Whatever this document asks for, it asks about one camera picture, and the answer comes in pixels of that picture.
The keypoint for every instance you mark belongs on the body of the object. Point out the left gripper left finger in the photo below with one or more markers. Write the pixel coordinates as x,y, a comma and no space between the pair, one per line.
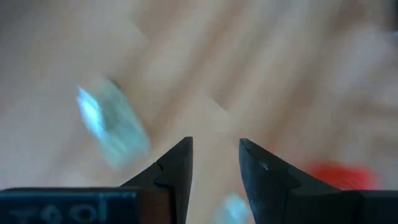
174,186

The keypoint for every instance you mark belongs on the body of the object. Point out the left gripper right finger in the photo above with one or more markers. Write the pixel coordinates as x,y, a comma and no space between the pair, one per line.
273,193

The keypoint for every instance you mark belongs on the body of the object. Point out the small light blue object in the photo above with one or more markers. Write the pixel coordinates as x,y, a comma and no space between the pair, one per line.
233,210

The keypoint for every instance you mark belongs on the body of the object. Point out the red plastic basket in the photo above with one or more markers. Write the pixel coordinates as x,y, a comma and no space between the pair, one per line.
342,177

